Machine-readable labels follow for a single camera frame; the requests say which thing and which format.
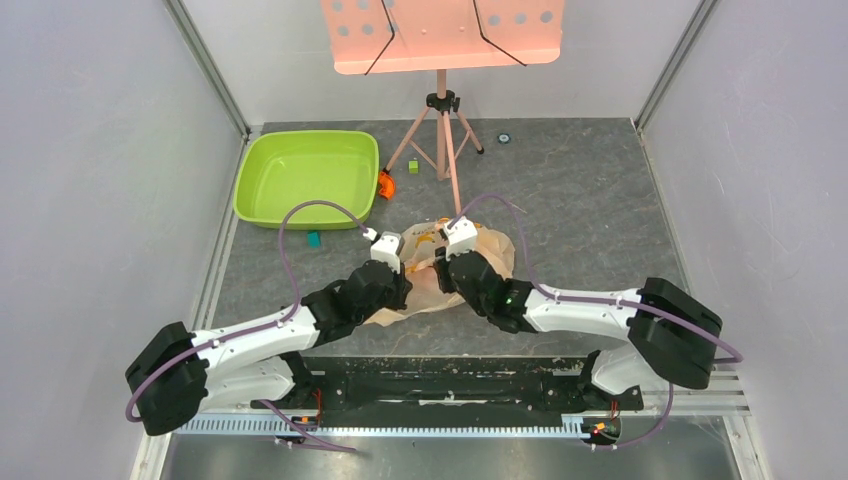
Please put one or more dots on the translucent orange plastic bag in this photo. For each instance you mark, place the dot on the translucent orange plastic bag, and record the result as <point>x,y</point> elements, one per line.
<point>418,256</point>

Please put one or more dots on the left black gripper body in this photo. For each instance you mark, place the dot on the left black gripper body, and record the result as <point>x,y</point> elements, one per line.
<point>392,299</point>

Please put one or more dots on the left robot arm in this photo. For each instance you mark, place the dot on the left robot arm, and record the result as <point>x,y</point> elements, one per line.
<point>181,373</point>

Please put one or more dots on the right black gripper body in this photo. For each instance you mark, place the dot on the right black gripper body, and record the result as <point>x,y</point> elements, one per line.
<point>444,277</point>

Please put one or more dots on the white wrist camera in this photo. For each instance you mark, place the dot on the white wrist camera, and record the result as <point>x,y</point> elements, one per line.
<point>385,247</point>
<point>460,235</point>

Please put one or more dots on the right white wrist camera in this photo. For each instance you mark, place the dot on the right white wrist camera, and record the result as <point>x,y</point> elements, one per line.
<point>460,235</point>

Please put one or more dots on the green plastic basin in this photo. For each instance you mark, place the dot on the green plastic basin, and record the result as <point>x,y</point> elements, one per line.
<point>284,169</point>

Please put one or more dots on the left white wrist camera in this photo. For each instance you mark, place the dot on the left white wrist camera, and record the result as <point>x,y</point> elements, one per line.
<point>385,247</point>

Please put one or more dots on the pink music stand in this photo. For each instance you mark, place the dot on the pink music stand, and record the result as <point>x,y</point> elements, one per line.
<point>376,37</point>

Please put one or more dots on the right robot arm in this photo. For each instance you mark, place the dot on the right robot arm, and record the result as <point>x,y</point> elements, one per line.
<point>667,334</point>

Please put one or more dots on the orange toy by basin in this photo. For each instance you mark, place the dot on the orange toy by basin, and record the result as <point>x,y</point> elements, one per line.
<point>386,185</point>

